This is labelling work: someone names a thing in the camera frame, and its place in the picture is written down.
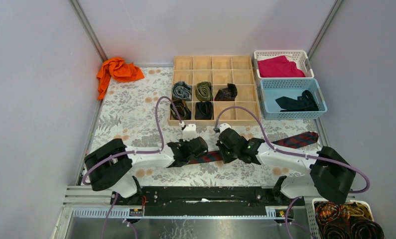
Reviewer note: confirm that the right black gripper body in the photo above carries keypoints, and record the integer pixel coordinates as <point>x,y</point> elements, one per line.
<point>227,155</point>

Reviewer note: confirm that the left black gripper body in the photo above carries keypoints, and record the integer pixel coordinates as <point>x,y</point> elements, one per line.
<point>198,146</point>

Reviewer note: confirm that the red navy striped tie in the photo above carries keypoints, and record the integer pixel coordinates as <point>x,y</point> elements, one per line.
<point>295,142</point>

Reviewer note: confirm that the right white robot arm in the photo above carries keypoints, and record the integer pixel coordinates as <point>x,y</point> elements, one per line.
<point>324,177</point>

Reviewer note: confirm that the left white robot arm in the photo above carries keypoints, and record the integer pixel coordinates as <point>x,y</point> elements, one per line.
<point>109,166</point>

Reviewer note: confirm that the white basket of ties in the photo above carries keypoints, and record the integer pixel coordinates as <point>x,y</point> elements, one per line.
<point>310,208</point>

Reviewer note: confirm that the brown black rolled tie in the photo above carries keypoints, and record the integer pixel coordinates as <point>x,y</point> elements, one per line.
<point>180,110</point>

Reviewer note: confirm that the dark brown patterned rolled tie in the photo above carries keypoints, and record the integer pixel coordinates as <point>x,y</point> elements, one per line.
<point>228,93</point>

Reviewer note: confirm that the grey blue rolled tie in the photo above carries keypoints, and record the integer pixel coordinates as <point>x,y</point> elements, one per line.
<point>182,91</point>

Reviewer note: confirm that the floral table mat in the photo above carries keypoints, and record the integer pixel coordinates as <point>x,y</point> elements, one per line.
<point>137,112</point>

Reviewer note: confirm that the olive green rolled tie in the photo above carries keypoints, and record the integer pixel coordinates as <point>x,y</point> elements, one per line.
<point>204,91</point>

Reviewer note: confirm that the wooden compartment tray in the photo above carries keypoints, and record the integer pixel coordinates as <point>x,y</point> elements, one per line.
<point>219,70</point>

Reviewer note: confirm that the blue plastic basket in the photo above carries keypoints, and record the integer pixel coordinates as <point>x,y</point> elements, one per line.
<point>274,88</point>

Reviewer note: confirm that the dark green tie in basket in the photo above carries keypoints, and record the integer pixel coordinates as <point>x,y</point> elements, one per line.
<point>304,103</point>

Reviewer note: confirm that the magenta cloth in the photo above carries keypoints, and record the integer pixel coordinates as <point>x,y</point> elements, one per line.
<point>279,67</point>

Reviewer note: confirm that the orange cloth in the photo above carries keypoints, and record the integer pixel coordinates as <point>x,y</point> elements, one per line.
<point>116,68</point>

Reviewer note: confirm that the white plastic basket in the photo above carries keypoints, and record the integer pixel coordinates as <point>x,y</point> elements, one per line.
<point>298,56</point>

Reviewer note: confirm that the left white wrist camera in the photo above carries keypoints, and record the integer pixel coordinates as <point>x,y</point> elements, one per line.
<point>189,131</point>

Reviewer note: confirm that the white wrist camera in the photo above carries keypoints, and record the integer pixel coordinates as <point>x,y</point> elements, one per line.
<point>221,127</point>
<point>189,131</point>

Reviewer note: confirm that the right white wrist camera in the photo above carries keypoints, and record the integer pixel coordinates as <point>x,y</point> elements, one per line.
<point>221,127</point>

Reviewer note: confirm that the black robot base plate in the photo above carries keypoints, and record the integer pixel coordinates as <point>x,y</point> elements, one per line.
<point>177,197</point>

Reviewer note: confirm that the perforated metal cable rail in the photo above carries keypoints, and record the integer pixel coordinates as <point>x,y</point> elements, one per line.
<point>185,213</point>

